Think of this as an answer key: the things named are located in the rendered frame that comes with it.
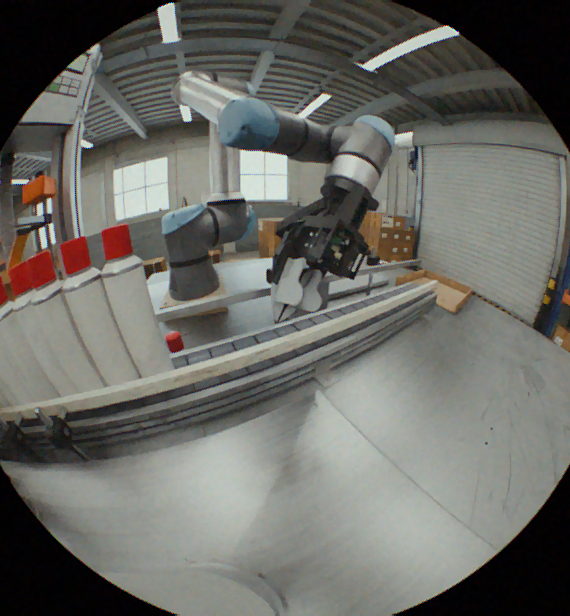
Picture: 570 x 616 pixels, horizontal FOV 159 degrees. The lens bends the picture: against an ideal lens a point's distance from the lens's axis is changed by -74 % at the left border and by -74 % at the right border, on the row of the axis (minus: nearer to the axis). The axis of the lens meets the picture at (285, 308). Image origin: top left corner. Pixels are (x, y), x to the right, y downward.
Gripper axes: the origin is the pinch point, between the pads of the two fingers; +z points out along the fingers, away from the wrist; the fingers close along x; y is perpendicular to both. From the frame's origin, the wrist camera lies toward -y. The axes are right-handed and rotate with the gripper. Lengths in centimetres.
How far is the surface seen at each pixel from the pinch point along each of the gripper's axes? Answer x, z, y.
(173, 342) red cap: -10.8, 15.4, -11.8
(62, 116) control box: -46.3, -16.0, -9.3
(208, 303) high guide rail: -9.5, 2.7, -2.8
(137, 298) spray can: -19.1, 2.9, 1.9
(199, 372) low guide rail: -10.3, 8.8, 4.8
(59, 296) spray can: -28.7, 5.2, 2.2
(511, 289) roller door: 368, -161, 54
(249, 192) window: 132, -153, -513
